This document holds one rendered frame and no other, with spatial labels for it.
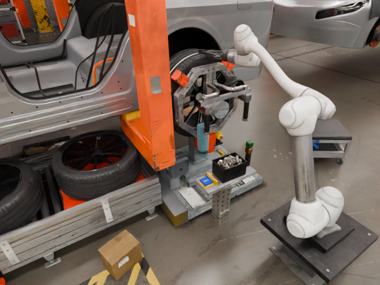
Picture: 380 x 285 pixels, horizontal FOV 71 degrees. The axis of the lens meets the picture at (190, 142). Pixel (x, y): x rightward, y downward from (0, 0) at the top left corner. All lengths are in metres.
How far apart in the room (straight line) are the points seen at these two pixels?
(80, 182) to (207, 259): 1.03
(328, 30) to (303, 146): 2.93
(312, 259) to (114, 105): 1.65
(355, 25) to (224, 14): 2.24
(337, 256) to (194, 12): 1.88
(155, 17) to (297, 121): 0.87
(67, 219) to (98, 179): 0.31
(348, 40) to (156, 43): 3.19
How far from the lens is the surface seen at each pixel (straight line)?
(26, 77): 2.78
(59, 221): 1.95
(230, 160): 1.86
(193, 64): 1.91
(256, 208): 2.35
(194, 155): 2.36
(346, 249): 1.90
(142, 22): 1.46
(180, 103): 1.85
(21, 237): 1.98
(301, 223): 1.56
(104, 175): 1.96
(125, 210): 2.07
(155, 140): 1.71
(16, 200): 2.02
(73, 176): 2.01
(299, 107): 1.36
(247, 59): 1.77
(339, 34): 4.23
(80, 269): 2.12
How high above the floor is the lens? 1.69
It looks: 33 degrees down
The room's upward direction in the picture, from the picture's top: 1 degrees counter-clockwise
